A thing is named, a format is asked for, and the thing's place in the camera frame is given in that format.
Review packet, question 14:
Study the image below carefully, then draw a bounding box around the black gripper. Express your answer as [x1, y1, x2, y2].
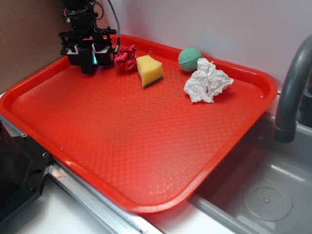
[58, 27, 117, 66]

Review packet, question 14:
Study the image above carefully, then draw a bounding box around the black box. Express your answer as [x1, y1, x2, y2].
[78, 48, 96, 75]

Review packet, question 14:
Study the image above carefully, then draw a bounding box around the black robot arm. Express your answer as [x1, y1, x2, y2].
[58, 0, 120, 73]

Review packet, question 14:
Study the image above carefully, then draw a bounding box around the crumpled red cloth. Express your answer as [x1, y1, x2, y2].
[114, 44, 137, 72]

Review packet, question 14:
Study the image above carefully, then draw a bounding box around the brown cardboard panel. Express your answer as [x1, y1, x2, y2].
[0, 0, 69, 93]

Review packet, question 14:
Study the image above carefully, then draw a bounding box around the yellow sponge wedge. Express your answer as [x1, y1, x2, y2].
[136, 55, 163, 88]

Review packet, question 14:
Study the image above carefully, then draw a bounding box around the green dimpled ball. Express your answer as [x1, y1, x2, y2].
[178, 48, 202, 72]

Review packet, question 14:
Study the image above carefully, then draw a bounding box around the crumpled white paper towel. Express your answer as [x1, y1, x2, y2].
[184, 58, 234, 103]

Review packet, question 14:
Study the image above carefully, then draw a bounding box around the grey faucet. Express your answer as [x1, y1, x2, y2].
[273, 36, 312, 143]

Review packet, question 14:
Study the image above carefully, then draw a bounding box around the grey plastic sink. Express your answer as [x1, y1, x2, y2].
[190, 114, 312, 234]

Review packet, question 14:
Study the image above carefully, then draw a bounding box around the grey braided cable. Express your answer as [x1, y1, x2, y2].
[106, 0, 121, 55]

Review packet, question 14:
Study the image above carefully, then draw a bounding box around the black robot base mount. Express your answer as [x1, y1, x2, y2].
[0, 123, 52, 224]

